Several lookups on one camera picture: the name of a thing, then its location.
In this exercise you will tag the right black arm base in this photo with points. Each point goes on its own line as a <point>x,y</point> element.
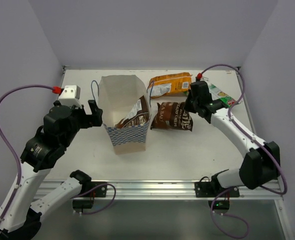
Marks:
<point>208,188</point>

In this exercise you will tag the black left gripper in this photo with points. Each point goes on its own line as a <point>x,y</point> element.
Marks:
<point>88,117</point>

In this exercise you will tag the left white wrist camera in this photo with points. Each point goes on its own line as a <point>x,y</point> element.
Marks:
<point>70,96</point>

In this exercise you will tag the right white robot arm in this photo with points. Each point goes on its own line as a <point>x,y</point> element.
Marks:
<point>243,139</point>

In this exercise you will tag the blue checkered paper bag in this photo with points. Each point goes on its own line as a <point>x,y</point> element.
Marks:
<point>117,94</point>

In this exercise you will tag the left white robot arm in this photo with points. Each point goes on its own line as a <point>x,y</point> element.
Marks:
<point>21,216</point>

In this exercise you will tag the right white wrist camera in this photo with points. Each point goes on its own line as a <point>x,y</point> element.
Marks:
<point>200,77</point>

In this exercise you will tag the green Chuba snack bag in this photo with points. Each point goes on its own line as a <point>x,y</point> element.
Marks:
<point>218,94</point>

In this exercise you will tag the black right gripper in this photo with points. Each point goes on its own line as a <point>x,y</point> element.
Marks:
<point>186,106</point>

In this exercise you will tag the aluminium front rail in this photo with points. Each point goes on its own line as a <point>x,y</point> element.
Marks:
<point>180,190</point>

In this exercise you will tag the orange chips bag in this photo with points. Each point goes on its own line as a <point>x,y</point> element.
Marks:
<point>169,84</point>

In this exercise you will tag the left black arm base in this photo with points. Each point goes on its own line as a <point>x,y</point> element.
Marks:
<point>89,191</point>

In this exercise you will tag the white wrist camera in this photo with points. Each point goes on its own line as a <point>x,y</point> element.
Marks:
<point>70,96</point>
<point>200,77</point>

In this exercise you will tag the brown chocolate snack bag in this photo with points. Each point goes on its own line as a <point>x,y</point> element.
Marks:
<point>172,116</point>

